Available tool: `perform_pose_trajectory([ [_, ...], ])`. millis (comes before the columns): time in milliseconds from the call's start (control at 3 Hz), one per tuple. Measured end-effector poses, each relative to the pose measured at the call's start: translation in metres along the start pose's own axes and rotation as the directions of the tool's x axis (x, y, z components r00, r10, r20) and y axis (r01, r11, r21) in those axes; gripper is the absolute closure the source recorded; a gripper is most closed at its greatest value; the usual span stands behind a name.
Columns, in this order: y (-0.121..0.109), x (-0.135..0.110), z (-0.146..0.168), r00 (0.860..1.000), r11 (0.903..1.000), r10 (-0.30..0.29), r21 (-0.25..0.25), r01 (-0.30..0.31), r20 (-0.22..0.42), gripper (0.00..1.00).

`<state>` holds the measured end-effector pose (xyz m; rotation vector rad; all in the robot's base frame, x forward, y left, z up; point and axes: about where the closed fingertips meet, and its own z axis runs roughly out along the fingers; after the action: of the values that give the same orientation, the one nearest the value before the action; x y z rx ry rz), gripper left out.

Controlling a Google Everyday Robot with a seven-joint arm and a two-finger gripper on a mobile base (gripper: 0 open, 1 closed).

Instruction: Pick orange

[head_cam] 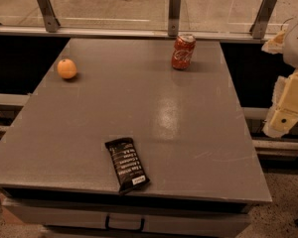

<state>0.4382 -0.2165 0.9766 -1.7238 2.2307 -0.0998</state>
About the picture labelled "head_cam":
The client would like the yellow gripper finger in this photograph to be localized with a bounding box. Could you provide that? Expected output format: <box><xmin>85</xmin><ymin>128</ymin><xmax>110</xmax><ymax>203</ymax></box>
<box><xmin>262</xmin><ymin>69</ymin><xmax>298</xmax><ymax>138</ymax></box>
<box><xmin>261</xmin><ymin>31</ymin><xmax>285</xmax><ymax>55</ymax></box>

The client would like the orange fruit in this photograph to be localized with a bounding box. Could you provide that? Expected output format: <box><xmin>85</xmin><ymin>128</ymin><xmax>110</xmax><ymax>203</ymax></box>
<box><xmin>57</xmin><ymin>59</ymin><xmax>77</xmax><ymax>79</ymax></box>

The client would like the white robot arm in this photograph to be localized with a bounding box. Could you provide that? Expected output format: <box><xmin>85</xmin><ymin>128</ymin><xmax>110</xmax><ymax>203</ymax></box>
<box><xmin>261</xmin><ymin>14</ymin><xmax>298</xmax><ymax>138</ymax></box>

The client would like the red soda can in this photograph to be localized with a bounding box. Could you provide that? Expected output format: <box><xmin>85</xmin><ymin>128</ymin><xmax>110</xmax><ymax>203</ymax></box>
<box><xmin>171</xmin><ymin>34</ymin><xmax>196</xmax><ymax>69</ymax></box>

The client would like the black snack bar wrapper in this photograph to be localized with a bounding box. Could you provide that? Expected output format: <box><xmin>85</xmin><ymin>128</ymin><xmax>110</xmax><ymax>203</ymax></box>
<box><xmin>105</xmin><ymin>138</ymin><xmax>150</xmax><ymax>194</ymax></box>

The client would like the grey table drawer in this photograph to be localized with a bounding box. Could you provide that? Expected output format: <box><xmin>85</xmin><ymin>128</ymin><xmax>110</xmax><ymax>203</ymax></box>
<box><xmin>3</xmin><ymin>198</ymin><xmax>250</xmax><ymax>238</ymax></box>

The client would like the right metal railing bracket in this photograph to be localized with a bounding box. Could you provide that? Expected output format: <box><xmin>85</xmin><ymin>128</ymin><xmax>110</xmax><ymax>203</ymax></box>
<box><xmin>249</xmin><ymin>0</ymin><xmax>278</xmax><ymax>40</ymax></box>

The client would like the metal railing bracket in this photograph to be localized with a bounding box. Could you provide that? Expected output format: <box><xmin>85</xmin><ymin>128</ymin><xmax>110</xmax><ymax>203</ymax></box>
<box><xmin>168</xmin><ymin>0</ymin><xmax>181</xmax><ymax>37</ymax></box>
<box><xmin>37</xmin><ymin>0</ymin><xmax>61</xmax><ymax>33</ymax></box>
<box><xmin>249</xmin><ymin>0</ymin><xmax>278</xmax><ymax>40</ymax></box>

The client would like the middle metal railing bracket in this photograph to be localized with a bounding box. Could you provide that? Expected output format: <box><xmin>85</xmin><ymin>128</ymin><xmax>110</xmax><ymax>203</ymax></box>
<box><xmin>168</xmin><ymin>0</ymin><xmax>181</xmax><ymax>37</ymax></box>

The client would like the black drawer handle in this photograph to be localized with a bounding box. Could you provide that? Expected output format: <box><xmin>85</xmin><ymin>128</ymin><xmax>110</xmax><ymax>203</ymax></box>
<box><xmin>105</xmin><ymin>215</ymin><xmax>145</xmax><ymax>232</ymax></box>

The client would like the left metal railing bracket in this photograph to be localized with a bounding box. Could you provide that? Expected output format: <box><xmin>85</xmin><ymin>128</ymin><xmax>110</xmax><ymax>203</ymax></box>
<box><xmin>37</xmin><ymin>0</ymin><xmax>61</xmax><ymax>33</ymax></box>

